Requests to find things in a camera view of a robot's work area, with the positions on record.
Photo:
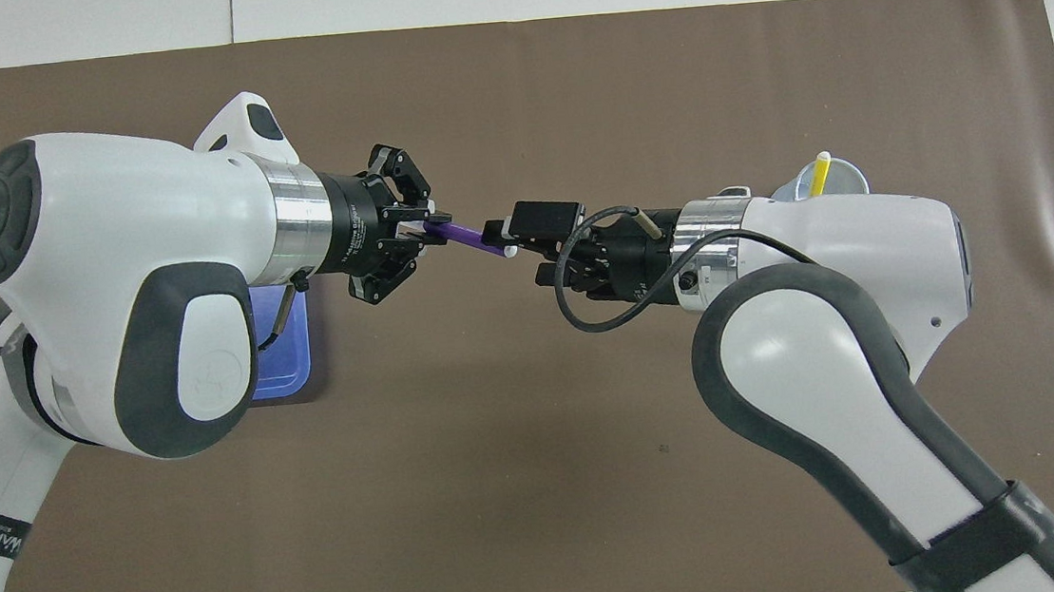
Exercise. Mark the yellow pen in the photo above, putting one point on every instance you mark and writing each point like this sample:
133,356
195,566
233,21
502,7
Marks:
820,175

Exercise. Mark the blue plastic tray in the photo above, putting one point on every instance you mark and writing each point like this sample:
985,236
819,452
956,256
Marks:
290,369

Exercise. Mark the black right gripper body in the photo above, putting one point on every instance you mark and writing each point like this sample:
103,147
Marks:
629,263

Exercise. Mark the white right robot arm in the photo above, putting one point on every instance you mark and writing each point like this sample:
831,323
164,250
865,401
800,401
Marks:
847,249

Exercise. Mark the pale blue mesh pen cup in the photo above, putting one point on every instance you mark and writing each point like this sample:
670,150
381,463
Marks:
846,177

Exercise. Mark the brown table mat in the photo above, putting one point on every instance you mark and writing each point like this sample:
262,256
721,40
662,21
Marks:
543,476

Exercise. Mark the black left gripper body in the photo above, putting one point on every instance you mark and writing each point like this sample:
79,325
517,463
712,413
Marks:
354,225

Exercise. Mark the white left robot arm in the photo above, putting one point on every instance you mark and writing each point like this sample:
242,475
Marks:
124,274

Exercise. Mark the purple pen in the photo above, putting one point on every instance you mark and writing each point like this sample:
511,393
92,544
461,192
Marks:
465,237

